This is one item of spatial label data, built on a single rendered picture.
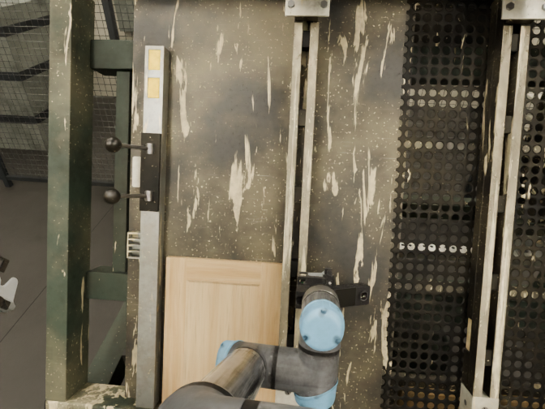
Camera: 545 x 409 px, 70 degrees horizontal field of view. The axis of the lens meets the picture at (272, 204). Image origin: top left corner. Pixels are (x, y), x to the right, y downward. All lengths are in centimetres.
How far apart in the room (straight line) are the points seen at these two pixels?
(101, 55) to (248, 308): 80
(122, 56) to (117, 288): 65
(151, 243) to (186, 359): 33
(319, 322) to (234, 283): 42
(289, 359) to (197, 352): 44
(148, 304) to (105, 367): 42
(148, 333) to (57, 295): 26
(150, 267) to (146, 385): 32
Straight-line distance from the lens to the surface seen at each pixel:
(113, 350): 150
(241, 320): 107
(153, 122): 106
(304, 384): 74
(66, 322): 121
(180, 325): 111
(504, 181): 106
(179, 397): 42
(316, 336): 68
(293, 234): 98
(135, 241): 112
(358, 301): 90
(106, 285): 122
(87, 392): 133
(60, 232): 116
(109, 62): 122
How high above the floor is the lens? 193
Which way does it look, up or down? 34 degrees down
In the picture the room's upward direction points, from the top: straight up
